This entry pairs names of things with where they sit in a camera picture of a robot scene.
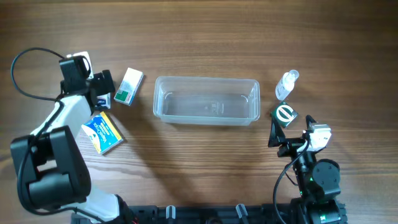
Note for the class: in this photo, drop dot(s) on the blue yellow cough drops bag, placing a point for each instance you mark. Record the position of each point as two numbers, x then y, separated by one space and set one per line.
102 133

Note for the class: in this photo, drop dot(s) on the green round-label box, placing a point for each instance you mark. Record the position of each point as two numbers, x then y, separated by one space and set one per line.
284 114

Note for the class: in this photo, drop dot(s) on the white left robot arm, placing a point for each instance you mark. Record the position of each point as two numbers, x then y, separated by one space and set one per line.
52 176

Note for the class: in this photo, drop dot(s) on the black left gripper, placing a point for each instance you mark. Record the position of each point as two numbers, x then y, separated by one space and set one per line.
104 82

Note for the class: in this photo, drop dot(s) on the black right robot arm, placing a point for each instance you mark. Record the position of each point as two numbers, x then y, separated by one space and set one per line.
317 180

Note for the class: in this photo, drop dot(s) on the small clear plastic bottle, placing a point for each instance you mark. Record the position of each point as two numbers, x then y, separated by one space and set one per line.
286 84

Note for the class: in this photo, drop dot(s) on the white Hansaplast plaster box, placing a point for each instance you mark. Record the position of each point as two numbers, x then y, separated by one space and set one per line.
104 102

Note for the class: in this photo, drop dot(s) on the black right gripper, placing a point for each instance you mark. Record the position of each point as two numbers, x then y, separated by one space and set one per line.
292 147

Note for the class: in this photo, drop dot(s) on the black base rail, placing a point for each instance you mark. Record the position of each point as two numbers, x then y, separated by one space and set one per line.
229 214

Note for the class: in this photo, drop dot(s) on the white green medicine box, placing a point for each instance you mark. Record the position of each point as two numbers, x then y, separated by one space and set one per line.
129 86

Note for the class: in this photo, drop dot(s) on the clear plastic container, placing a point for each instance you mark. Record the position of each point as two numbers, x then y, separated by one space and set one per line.
207 101

